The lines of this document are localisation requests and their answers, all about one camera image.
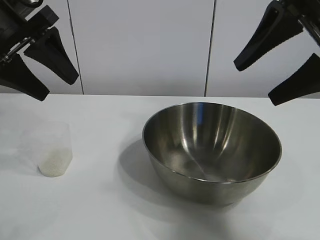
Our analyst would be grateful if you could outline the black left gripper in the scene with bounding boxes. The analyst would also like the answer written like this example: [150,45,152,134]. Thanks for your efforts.
[0,0,80,102]

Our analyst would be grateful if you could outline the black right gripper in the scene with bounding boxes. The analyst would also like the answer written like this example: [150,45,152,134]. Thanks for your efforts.
[233,0,320,106]

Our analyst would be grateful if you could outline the clear plastic measuring cup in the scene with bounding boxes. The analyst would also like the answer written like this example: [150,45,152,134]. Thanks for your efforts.
[23,121,73,178]

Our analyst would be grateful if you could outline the white rice grains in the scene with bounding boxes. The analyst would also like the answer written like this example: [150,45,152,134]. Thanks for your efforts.
[38,147,73,178]

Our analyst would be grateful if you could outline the stainless steel mixing bowl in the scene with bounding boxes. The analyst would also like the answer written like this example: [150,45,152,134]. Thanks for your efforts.
[142,101,283,206]

